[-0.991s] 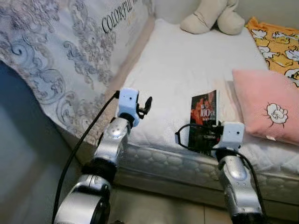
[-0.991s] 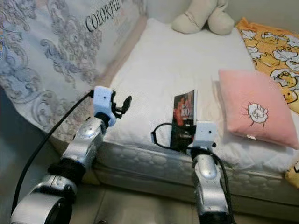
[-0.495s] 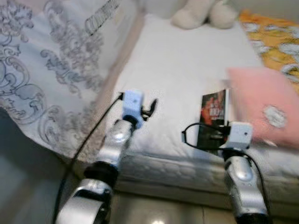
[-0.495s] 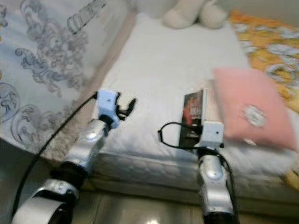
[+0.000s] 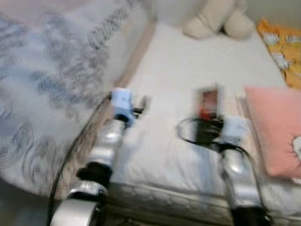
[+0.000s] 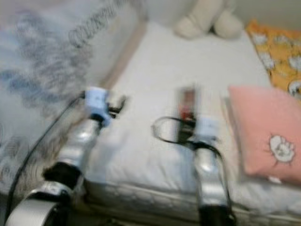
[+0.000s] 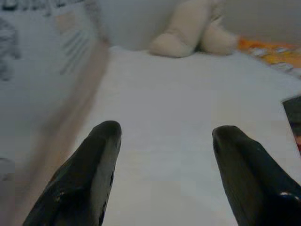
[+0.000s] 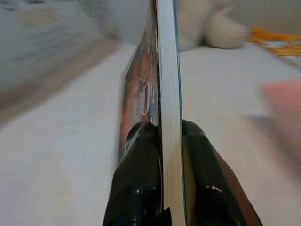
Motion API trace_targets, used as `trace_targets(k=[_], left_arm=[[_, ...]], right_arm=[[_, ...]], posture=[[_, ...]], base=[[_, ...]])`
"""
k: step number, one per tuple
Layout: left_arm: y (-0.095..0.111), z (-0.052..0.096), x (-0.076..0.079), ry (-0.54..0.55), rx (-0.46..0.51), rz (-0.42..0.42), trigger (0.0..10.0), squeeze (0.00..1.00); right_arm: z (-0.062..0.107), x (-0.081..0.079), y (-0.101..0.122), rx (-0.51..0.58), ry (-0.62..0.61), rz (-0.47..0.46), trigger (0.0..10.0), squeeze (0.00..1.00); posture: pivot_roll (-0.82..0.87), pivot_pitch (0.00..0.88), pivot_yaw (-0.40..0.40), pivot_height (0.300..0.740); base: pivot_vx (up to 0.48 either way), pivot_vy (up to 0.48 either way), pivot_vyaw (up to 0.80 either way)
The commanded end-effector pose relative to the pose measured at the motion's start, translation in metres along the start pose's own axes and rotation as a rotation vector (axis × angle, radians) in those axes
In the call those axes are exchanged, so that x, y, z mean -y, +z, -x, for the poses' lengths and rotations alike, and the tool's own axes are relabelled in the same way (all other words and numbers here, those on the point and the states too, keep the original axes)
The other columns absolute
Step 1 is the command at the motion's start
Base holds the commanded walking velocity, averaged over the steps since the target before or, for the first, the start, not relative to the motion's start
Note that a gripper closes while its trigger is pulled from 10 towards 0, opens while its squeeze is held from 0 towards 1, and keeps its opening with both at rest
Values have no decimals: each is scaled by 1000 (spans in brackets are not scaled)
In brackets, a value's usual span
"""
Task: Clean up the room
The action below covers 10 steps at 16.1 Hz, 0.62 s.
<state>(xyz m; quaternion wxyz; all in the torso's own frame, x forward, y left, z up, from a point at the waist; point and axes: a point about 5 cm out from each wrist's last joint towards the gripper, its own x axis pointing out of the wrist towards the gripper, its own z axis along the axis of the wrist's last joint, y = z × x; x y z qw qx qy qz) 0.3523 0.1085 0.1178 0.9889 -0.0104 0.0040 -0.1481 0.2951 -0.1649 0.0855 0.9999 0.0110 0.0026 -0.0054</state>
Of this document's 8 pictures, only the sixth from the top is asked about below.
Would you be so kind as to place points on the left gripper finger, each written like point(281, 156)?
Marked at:
point(122, 103)

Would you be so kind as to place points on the red and black book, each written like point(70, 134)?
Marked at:
point(188, 101)

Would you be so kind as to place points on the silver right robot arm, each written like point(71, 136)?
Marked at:
point(211, 183)

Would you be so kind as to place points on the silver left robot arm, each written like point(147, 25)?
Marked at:
point(77, 148)

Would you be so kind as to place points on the pink pillow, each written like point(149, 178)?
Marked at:
point(263, 127)

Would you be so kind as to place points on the white grey print duvet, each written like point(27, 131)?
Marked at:
point(42, 75)

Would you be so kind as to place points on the beige plush toy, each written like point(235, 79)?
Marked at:
point(209, 19)

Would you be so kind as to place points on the yellow cartoon print blanket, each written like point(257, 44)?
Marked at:
point(280, 56)

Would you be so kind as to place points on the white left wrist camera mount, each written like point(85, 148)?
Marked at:
point(98, 104)

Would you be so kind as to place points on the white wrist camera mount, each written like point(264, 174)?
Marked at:
point(98, 104)
point(208, 128)

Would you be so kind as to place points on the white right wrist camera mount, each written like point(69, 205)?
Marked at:
point(208, 128)

